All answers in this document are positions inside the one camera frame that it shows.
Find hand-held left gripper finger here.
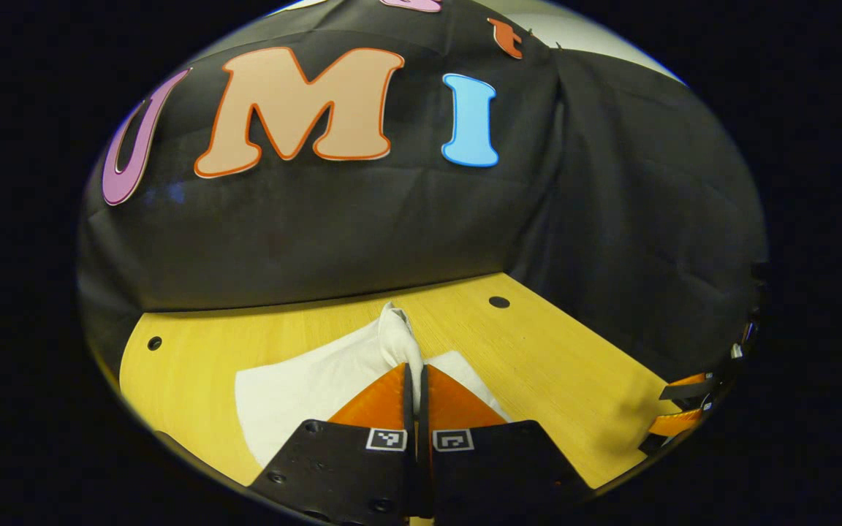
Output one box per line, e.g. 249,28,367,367
419,365,593,518
249,363,416,523

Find black backdrop cloth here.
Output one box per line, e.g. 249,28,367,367
77,0,769,384

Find cream white jeans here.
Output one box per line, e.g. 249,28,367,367
235,302,513,468

